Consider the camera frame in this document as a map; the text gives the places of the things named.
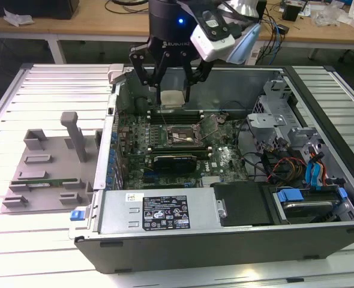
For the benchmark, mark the silver CPU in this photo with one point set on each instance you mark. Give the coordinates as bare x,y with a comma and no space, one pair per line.
172,99

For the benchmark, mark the silver cone shaped object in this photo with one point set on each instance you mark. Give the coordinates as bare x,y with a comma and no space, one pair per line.
246,7

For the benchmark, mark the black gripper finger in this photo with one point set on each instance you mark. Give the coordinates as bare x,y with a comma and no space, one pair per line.
188,72
139,67

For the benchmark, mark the hard disk in blue carrier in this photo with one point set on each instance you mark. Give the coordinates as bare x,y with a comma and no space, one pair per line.
309,210

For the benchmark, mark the small black adapter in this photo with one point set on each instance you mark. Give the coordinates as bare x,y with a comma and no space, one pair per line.
283,29

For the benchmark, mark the green motherboard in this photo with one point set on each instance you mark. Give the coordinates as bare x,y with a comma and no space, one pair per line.
228,156

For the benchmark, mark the CPU socket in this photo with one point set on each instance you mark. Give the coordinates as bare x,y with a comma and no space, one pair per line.
178,130

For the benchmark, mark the silver optical drive cage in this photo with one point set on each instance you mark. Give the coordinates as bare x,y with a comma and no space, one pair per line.
277,99

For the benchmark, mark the grey parts rack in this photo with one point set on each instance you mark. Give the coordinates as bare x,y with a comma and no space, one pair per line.
54,168

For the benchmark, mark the silver chipset heat sink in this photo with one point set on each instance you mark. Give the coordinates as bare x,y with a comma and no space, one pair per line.
212,180

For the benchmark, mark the silver disk bay frame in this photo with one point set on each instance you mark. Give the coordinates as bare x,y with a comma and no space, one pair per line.
330,156

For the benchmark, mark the pale blue teach pendant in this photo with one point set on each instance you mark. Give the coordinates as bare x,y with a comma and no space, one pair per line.
246,45

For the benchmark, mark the black plastic shroud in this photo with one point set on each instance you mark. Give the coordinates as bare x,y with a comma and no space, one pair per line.
243,204

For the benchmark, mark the blue case latch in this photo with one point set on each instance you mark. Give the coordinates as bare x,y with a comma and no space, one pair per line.
76,215

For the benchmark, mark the black cube device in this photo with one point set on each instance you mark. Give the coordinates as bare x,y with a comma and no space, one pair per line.
292,12

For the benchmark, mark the green RAM stick white label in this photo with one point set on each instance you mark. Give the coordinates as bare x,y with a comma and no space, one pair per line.
63,181

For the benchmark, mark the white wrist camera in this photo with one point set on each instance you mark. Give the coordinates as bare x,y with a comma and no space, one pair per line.
204,45

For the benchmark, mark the white crumpled plastic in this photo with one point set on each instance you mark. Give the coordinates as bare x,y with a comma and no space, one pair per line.
16,16

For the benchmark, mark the installed RAM stick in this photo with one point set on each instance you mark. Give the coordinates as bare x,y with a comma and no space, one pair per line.
180,152

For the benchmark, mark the wooden desk white frame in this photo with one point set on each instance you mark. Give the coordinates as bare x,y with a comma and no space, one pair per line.
84,22

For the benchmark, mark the black graphics card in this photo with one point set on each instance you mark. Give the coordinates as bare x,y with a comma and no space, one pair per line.
174,163

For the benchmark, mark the open black PC case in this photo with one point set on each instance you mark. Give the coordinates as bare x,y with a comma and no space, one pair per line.
195,249

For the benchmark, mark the silver power supply unit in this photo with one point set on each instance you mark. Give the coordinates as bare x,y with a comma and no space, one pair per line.
120,216

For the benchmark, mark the black RAM slot bank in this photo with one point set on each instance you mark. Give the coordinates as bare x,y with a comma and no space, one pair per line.
174,117
177,146

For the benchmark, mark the blue carrier clip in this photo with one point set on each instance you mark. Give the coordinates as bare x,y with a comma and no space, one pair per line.
343,193

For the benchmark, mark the thin metal locking lever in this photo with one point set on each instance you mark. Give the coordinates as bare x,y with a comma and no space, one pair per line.
181,138
164,118

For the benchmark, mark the clear plastic bags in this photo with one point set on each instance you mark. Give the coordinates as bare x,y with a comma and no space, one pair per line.
327,15

